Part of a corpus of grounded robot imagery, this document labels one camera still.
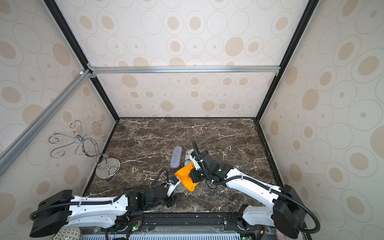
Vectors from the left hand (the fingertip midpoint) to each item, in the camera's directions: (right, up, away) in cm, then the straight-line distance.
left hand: (183, 192), depth 76 cm
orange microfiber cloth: (0, +9, +1) cm, 9 cm away
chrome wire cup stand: (-47, +9, +14) cm, 50 cm away
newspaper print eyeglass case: (+1, +13, +16) cm, 21 cm away
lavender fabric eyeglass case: (-6, +15, +19) cm, 25 cm away
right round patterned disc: (+46, -18, -7) cm, 50 cm away
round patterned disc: (-52, -16, -7) cm, 55 cm away
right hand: (+6, +9, +4) cm, 11 cm away
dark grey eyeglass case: (-2, +2, 0) cm, 3 cm away
